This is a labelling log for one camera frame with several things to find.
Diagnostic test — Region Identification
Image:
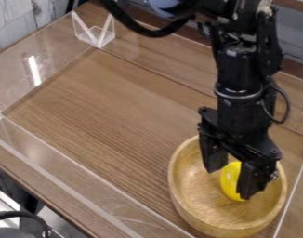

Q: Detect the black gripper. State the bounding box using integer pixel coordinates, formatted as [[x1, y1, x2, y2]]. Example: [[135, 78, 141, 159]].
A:
[[197, 107, 282, 200]]

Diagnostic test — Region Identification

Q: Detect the yellow lemon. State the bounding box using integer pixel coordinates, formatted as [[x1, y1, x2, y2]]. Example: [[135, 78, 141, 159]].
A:
[[220, 162, 243, 202]]

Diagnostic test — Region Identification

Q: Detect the brown wooden bowl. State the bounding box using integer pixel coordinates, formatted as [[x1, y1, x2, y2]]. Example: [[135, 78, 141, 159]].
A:
[[168, 136, 288, 238]]

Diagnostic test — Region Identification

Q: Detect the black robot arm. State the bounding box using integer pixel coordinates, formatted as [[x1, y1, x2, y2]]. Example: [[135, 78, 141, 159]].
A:
[[100, 0, 286, 200]]

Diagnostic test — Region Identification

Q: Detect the clear acrylic corner bracket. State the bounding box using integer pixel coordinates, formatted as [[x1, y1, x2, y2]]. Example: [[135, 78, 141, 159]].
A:
[[71, 11, 116, 48]]

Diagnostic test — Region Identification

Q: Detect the black cable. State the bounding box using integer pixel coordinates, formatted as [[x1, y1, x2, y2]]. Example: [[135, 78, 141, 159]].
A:
[[0, 210, 52, 238]]

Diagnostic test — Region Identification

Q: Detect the clear acrylic tray wall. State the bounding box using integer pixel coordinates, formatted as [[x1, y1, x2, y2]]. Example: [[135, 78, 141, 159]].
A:
[[0, 4, 303, 238]]

